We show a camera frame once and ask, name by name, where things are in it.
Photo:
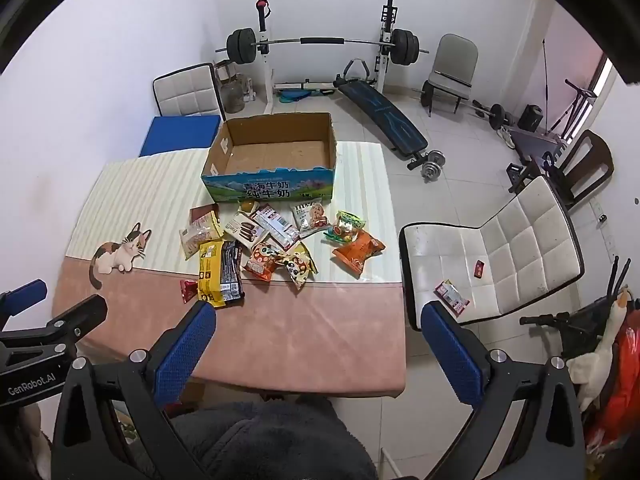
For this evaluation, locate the orange panda snack packet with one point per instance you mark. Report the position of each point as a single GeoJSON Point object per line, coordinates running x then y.
{"type": "Point", "coordinates": [260, 261]}

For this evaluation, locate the long white red packet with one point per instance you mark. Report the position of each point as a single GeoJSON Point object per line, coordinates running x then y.
{"type": "Point", "coordinates": [274, 225]}

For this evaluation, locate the teal balance pad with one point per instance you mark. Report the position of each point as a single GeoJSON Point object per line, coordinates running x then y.
{"type": "Point", "coordinates": [290, 95]}

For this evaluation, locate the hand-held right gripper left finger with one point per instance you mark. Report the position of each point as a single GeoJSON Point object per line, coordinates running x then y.
{"type": "Point", "coordinates": [185, 355]}

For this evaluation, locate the tiny red packet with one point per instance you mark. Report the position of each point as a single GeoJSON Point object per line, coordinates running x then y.
{"type": "Point", "coordinates": [480, 268]}

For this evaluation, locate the blue floor mat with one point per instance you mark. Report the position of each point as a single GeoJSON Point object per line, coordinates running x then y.
{"type": "Point", "coordinates": [175, 132]}

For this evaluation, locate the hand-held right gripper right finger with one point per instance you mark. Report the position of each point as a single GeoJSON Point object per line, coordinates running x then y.
{"type": "Point", "coordinates": [452, 355]}

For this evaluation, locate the long black barbell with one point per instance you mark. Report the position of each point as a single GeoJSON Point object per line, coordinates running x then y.
{"type": "Point", "coordinates": [320, 40]}

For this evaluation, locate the black blue sit-up bench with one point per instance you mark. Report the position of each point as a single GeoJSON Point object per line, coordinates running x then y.
{"type": "Point", "coordinates": [385, 115]}

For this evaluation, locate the small dark red packet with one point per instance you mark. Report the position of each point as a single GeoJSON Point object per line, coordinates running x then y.
{"type": "Point", "coordinates": [189, 291]}

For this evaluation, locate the white goose plush toy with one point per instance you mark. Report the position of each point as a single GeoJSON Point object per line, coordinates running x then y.
{"type": "Point", "coordinates": [595, 360]}

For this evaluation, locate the yellow panda snack packet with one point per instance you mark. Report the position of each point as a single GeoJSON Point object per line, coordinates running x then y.
{"type": "Point", "coordinates": [297, 266]}

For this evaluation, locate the short black barbell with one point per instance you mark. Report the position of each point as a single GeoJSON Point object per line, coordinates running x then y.
{"type": "Point", "coordinates": [496, 112]}

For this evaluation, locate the dark exercise equipment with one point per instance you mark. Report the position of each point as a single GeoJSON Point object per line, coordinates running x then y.
{"type": "Point", "coordinates": [537, 142]}

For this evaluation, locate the chrome dumbbell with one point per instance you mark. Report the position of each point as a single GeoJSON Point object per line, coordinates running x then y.
{"type": "Point", "coordinates": [430, 167]}

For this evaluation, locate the egg yolk pastry packet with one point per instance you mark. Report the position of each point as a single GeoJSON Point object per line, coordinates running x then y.
{"type": "Point", "coordinates": [248, 205]}

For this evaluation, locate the white cookie packet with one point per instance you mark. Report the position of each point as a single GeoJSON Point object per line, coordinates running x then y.
{"type": "Point", "coordinates": [310, 215]}

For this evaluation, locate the person's dark fleece clothing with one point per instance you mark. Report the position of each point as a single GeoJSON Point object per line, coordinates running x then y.
{"type": "Point", "coordinates": [270, 445]}

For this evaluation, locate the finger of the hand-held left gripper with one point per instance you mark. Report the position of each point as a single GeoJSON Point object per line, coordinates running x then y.
{"type": "Point", "coordinates": [25, 295]}
{"type": "Point", "coordinates": [65, 322]}

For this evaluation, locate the red bag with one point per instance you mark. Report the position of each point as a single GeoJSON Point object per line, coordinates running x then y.
{"type": "Point", "coordinates": [620, 400]}

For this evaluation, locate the black speaker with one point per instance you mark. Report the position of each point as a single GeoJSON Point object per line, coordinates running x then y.
{"type": "Point", "coordinates": [530, 117]}

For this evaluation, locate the colourful candy bag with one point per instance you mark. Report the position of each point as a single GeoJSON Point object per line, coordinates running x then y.
{"type": "Point", "coordinates": [345, 226]}

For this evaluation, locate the pink beige snack packet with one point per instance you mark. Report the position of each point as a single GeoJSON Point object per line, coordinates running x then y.
{"type": "Point", "coordinates": [202, 212]}

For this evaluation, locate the pink white packet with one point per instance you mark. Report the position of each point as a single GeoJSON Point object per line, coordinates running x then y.
{"type": "Point", "coordinates": [451, 298]}

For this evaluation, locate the printed cardboard milk box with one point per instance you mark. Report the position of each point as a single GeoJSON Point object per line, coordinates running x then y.
{"type": "Point", "coordinates": [270, 160]}

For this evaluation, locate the white padded chair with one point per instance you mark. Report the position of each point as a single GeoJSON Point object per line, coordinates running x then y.
{"type": "Point", "coordinates": [525, 240]}
{"type": "Point", "coordinates": [185, 90]}

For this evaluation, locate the clear water jug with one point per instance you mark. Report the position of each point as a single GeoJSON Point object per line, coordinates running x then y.
{"type": "Point", "coordinates": [232, 95]}

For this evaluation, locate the black snack packet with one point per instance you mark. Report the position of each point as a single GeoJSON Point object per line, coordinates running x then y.
{"type": "Point", "coordinates": [231, 272]}

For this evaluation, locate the grey folding chair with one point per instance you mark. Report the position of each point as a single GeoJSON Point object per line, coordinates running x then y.
{"type": "Point", "coordinates": [455, 60]}

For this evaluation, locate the brown wooden chair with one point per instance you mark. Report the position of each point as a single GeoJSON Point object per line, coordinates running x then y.
{"type": "Point", "coordinates": [592, 152]}

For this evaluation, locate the white barbell rack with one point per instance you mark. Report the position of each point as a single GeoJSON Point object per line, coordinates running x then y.
{"type": "Point", "coordinates": [384, 67]}

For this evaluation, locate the white shoe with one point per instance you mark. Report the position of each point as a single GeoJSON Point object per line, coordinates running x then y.
{"type": "Point", "coordinates": [507, 138]}

